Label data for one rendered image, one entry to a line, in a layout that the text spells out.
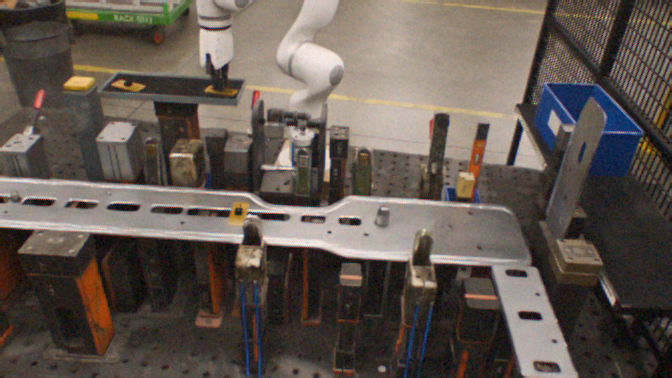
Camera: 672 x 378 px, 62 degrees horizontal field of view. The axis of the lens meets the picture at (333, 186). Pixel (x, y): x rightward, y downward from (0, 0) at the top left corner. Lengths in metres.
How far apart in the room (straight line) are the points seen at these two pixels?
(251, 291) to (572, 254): 0.67
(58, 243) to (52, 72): 2.96
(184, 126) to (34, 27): 2.54
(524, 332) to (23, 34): 3.53
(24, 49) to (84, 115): 2.46
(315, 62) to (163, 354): 0.90
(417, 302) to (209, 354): 0.55
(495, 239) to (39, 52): 3.36
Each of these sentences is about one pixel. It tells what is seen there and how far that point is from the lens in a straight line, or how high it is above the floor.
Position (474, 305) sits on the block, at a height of 0.98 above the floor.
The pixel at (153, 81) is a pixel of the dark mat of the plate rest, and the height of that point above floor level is 1.16.
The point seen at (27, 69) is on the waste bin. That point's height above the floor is 0.32.
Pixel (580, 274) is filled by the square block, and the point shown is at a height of 1.03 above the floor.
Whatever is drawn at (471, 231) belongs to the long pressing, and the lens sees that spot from 1.33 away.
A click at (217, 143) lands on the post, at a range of 1.46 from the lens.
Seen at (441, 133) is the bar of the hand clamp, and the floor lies 1.16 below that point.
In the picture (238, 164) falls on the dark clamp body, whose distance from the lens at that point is 1.44.
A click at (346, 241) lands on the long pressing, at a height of 1.00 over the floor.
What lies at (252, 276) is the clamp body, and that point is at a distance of 1.14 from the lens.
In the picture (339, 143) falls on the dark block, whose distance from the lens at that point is 1.41.
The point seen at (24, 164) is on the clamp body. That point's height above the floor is 1.02.
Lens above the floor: 1.80
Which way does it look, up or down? 34 degrees down
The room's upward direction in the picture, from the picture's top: 3 degrees clockwise
